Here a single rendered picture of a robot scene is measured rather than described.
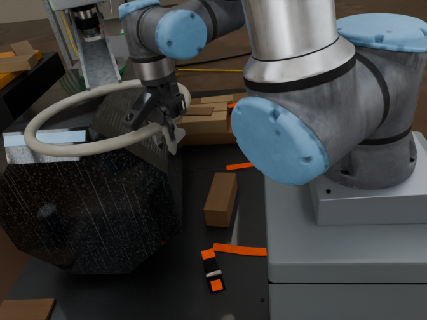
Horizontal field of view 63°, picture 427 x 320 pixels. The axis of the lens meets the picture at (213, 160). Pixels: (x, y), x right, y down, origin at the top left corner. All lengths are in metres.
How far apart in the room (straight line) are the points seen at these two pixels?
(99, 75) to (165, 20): 0.75
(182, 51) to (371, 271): 0.53
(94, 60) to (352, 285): 1.19
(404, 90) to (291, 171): 0.23
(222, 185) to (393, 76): 1.43
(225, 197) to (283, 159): 1.36
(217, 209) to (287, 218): 1.07
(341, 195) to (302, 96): 0.28
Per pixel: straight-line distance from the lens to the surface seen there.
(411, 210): 0.73
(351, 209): 0.70
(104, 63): 1.47
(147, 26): 0.74
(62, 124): 1.36
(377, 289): 0.75
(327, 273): 0.69
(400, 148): 0.69
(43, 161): 1.34
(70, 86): 1.66
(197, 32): 0.71
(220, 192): 1.86
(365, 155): 0.67
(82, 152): 0.89
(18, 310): 1.90
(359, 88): 0.52
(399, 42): 0.58
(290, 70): 0.44
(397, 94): 0.59
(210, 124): 2.34
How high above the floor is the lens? 1.38
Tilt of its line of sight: 37 degrees down
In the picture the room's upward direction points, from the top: 9 degrees counter-clockwise
